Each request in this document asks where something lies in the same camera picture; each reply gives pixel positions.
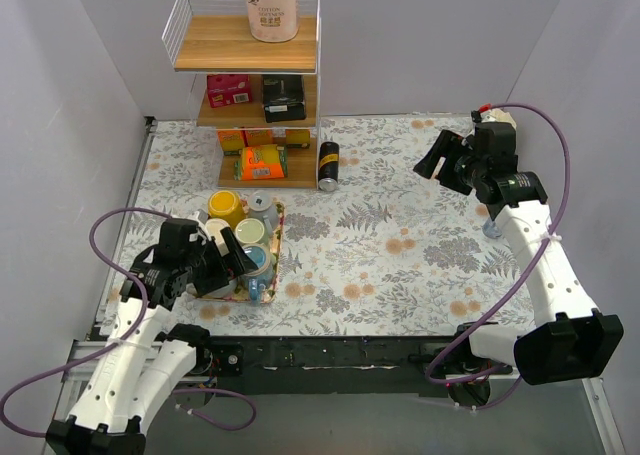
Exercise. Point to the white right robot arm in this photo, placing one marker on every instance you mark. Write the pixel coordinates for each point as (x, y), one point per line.
(572, 338)

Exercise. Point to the yellow box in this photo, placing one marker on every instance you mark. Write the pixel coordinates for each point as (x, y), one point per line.
(232, 141)
(299, 138)
(258, 137)

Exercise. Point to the floral tablecloth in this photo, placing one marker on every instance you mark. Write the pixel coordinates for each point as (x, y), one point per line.
(387, 253)

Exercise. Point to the floral serving tray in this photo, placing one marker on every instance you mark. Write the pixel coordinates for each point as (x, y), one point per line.
(233, 291)

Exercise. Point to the red tissue box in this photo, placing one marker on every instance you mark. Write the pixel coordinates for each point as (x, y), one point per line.
(228, 89)

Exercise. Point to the blue butterfly ceramic mug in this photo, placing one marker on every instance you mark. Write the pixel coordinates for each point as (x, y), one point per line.
(256, 283)

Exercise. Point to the yellow box left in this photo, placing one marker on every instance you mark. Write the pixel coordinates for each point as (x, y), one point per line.
(232, 141)

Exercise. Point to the grey-blue mug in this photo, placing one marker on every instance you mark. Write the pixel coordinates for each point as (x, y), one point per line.
(262, 207)

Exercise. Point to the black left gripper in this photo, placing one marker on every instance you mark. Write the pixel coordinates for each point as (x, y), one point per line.
(212, 270)

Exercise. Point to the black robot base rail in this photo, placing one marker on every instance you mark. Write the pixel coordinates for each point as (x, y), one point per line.
(313, 365)

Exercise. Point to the wrapped toilet paper roll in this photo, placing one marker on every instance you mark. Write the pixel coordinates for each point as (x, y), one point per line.
(273, 21)

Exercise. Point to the black coffee bag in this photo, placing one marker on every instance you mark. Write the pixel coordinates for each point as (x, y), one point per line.
(283, 98)

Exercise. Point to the light green mug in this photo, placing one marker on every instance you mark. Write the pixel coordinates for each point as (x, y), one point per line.
(254, 231)

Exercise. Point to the white ceramic mug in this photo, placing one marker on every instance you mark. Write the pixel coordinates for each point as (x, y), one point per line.
(214, 225)

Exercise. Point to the cartoon jar with cloth lid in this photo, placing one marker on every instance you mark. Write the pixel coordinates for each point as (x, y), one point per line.
(498, 115)

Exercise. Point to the orange yellow sponge pack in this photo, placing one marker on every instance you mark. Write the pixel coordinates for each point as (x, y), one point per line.
(263, 162)

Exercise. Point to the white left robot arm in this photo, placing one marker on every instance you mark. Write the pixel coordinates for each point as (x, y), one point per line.
(126, 391)

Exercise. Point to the yellow box right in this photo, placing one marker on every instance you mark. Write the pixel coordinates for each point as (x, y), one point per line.
(299, 138)

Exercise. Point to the black beverage can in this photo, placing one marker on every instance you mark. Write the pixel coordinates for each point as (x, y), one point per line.
(328, 166)

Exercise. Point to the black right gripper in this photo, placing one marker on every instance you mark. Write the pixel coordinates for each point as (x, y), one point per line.
(451, 161)

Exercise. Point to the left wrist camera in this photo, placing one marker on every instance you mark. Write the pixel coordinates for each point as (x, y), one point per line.
(201, 217)

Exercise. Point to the wooden wire shelf rack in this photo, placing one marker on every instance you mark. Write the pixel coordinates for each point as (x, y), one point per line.
(211, 40)

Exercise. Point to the yellow mug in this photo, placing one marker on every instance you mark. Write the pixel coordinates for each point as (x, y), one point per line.
(226, 205)

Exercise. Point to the yellow box middle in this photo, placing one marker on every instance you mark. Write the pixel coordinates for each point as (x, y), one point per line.
(258, 137)

